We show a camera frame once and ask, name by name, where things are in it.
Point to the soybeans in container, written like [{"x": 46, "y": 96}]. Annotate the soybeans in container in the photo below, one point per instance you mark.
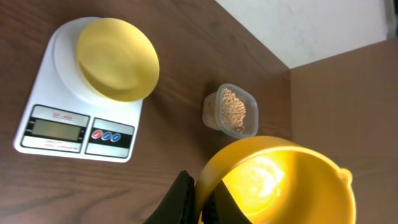
[{"x": 233, "y": 111}]

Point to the yellow measuring scoop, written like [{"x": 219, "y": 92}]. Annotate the yellow measuring scoop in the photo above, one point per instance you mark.
[{"x": 274, "y": 180}]

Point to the clear plastic container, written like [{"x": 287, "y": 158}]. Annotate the clear plastic container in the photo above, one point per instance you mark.
[{"x": 251, "y": 120}]

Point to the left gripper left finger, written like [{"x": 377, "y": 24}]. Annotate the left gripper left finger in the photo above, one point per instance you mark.
[{"x": 177, "y": 207}]

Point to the cardboard box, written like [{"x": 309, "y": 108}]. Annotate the cardboard box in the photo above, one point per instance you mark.
[{"x": 345, "y": 107}]

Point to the white digital kitchen scale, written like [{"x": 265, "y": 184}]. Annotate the white digital kitchen scale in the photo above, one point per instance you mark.
[{"x": 66, "y": 117}]

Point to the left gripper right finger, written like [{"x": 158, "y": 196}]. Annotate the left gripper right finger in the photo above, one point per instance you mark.
[{"x": 221, "y": 208}]

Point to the yellow bowl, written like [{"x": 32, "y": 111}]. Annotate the yellow bowl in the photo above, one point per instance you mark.
[{"x": 117, "y": 60}]

